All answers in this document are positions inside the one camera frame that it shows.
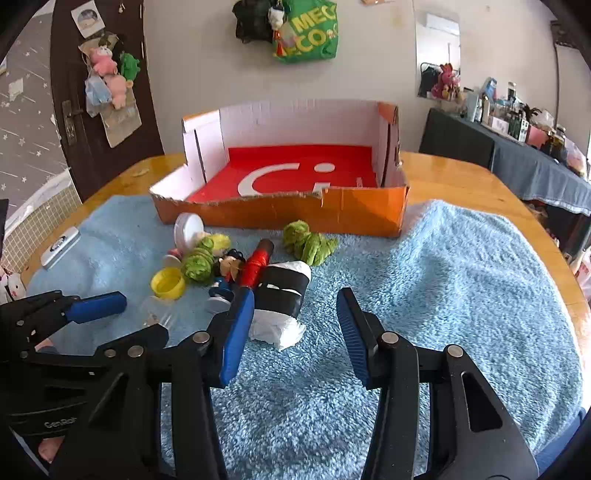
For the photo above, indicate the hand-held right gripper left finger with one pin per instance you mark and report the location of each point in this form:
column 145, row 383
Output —
column 234, row 339

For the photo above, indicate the pink rabbit plush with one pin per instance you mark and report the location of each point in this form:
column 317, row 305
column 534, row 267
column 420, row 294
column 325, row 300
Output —
column 447, row 81

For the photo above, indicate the black hanging bag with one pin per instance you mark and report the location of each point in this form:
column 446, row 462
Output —
column 249, row 21

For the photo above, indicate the white flat device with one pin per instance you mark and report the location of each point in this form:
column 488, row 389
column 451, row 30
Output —
column 60, row 247

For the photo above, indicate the white doll charm red tassel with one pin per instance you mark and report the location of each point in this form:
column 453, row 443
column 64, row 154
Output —
column 278, row 18

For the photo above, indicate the blue plush toy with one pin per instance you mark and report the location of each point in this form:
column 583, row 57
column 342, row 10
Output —
column 97, row 94

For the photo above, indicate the wall mirror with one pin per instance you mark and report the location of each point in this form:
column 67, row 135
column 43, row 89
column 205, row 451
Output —
column 436, row 46

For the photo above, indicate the orange cardboard box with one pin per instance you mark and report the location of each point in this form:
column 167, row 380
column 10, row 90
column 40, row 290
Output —
column 277, row 214

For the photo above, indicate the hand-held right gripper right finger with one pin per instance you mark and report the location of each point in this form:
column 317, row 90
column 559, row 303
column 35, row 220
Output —
column 353, row 339

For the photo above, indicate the green plush toy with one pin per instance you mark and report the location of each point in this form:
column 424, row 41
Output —
column 309, row 244

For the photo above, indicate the clear plastic pouch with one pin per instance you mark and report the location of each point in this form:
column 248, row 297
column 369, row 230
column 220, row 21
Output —
column 122, row 127

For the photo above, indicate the green shopping bag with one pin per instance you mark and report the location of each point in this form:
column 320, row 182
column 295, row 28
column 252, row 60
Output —
column 314, row 39

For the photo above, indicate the white wall switch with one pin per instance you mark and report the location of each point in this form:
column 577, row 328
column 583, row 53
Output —
column 15, row 88

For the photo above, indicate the black and white tissue pack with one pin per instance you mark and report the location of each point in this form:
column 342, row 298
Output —
column 281, row 290

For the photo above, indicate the red thread-wrapped stick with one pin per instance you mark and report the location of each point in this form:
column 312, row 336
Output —
column 254, row 267

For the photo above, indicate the round photo sticker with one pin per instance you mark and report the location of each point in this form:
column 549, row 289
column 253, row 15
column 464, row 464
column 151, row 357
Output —
column 87, row 18

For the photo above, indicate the clear plastic cup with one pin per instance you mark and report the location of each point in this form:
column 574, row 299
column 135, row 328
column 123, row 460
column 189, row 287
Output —
column 157, row 314

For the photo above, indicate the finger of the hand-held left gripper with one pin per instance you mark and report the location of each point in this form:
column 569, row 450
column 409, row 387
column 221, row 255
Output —
column 97, row 307
column 138, row 341

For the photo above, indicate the pink pig plush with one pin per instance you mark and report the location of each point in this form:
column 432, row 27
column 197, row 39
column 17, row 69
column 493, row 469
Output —
column 102, row 60

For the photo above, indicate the side table with dark cloth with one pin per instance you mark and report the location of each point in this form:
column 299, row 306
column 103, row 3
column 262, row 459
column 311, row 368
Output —
column 521, row 161

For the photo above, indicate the dark-haired doll figurine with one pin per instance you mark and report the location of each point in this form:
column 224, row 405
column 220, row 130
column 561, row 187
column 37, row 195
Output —
column 228, row 270

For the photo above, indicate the white plush toy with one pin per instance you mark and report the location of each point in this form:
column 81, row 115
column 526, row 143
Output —
column 9, row 284

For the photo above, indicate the yellow-green fuzzy toy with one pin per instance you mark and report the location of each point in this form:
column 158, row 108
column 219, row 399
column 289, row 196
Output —
column 217, row 242

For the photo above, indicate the green fuzzy toy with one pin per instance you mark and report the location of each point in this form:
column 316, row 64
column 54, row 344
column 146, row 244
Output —
column 198, row 267

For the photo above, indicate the blue fluffy towel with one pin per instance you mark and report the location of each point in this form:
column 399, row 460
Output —
column 438, row 277

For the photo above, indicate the person's left hand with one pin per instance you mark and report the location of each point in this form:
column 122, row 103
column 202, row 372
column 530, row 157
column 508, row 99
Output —
column 48, row 450

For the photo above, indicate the small green plush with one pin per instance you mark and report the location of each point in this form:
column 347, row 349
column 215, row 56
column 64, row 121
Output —
column 129, row 66

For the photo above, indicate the clear plastic jar lid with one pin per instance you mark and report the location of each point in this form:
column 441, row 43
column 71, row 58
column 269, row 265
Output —
column 188, row 230

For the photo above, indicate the pink plush toy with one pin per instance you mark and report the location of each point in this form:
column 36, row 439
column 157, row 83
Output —
column 117, row 91

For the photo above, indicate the blonde pink doll figurine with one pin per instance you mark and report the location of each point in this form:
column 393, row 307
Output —
column 171, row 259

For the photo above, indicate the cluster of bottles and cosmetics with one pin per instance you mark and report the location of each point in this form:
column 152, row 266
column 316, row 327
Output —
column 512, row 115

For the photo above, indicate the small paper sticker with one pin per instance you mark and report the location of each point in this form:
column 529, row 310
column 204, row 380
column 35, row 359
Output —
column 139, row 173

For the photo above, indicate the yellow bottle cap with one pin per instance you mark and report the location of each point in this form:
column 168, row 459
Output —
column 168, row 282

